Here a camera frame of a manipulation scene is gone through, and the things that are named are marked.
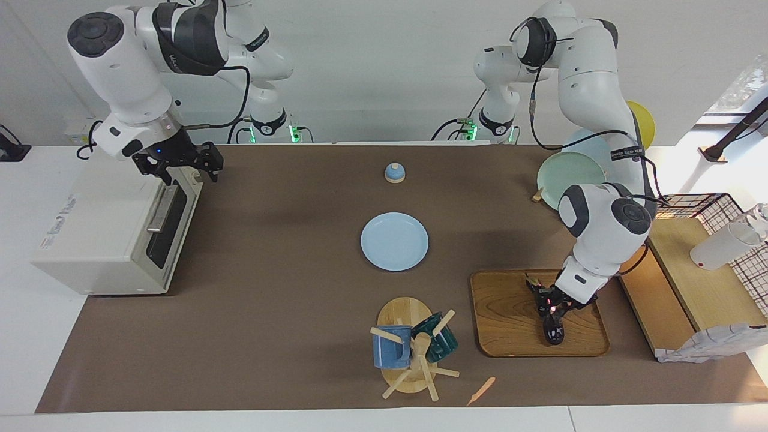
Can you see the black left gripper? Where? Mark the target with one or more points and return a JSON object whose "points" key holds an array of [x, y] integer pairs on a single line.
{"points": [[561, 299]]}

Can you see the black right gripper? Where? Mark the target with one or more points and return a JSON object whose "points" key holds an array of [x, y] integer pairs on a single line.
{"points": [[180, 153]]}

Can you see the dark purple eggplant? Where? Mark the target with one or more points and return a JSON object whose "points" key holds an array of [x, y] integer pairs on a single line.
{"points": [[554, 333]]}

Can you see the glass oven door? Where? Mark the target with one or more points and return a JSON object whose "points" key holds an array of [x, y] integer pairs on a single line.
{"points": [[174, 234]]}

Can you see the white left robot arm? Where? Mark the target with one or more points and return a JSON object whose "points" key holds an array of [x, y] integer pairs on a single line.
{"points": [[594, 102]]}

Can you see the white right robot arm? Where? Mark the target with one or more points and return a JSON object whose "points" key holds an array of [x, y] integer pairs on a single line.
{"points": [[126, 78]]}

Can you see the beige toaster oven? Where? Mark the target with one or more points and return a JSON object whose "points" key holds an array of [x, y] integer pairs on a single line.
{"points": [[96, 228]]}

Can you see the wooden tray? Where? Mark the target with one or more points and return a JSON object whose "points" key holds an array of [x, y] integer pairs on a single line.
{"points": [[510, 324]]}

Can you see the dark green mug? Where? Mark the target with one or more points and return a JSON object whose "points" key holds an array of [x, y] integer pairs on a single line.
{"points": [[444, 345]]}

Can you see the wooden plate rack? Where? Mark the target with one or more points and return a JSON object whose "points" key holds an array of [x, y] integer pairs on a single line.
{"points": [[537, 195]]}

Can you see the pale green plate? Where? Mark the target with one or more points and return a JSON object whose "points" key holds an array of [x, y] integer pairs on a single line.
{"points": [[567, 171]]}

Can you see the wooden mug tree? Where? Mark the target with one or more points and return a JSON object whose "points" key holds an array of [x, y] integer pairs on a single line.
{"points": [[403, 312]]}

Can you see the brown table mat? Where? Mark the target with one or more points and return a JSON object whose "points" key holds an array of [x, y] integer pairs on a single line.
{"points": [[300, 300]]}

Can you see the blue mug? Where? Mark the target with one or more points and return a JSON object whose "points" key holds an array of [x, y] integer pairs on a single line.
{"points": [[390, 351]]}

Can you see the pale blue racked plate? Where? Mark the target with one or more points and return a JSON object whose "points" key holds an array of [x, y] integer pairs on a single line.
{"points": [[579, 143]]}

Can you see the white cylinder cup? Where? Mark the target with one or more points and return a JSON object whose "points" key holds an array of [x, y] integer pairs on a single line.
{"points": [[720, 249]]}

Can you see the black device on table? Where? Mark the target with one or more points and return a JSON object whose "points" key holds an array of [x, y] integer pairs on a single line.
{"points": [[9, 150]]}

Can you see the small blue white bell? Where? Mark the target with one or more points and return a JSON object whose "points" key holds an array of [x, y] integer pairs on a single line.
{"points": [[395, 174]]}

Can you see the yellow plate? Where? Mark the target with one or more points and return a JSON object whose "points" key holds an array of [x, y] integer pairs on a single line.
{"points": [[642, 123]]}

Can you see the black stand pole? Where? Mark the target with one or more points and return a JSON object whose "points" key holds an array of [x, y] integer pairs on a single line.
{"points": [[735, 129]]}

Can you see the window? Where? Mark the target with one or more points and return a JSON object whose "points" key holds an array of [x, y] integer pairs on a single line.
{"points": [[741, 90]]}

